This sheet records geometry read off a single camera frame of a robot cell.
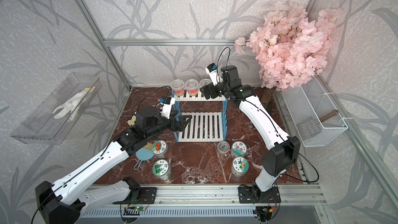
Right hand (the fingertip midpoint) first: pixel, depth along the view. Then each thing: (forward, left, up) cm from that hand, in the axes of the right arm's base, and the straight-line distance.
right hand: (207, 84), depth 77 cm
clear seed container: (-22, -8, -27) cm, 36 cm away
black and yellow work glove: (-1, +51, -32) cm, 60 cm away
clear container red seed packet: (-2, +15, +1) cm, 15 cm away
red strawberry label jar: (-23, +26, -24) cm, 42 cm away
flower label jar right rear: (-24, -16, -24) cm, 38 cm away
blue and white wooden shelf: (-4, 0, -31) cm, 31 cm away
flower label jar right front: (-33, -15, -24) cm, 44 cm away
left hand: (-16, +11, -4) cm, 19 cm away
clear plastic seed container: (+1, +1, +1) cm, 2 cm away
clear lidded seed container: (-2, +8, +1) cm, 8 cm away
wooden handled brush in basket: (-20, -51, 0) cm, 54 cm away
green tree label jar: (-34, +23, -24) cm, 47 cm away
